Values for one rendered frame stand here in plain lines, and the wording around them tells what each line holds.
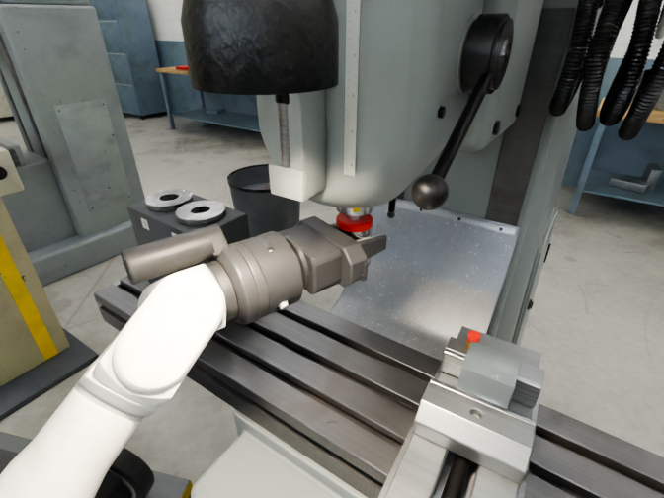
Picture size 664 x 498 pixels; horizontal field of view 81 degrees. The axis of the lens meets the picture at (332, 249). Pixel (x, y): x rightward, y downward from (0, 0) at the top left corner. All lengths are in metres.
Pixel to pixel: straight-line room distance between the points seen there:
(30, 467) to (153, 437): 1.53
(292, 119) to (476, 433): 0.39
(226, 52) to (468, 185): 0.69
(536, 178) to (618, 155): 3.93
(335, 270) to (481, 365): 0.21
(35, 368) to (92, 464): 2.05
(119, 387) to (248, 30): 0.29
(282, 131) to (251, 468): 0.54
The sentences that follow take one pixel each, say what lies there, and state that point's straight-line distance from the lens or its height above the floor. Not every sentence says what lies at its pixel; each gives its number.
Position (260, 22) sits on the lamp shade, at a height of 1.48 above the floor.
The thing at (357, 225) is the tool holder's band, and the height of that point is 1.27.
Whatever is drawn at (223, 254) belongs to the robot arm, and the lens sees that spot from 0.41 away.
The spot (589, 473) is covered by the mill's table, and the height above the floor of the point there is 0.98.
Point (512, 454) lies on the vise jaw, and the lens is 0.51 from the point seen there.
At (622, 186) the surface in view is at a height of 0.25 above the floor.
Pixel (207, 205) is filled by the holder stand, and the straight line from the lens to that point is 0.78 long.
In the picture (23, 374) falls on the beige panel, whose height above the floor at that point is 0.03.
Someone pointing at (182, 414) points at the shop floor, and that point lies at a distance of 1.96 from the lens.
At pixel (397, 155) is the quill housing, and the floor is 1.38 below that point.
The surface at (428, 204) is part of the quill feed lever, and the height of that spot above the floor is 1.36.
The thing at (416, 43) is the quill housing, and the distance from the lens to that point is 0.35.
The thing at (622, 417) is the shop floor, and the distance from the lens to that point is 2.22.
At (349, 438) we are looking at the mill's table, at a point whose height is 0.98.
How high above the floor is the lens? 1.48
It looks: 30 degrees down
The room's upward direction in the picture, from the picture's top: straight up
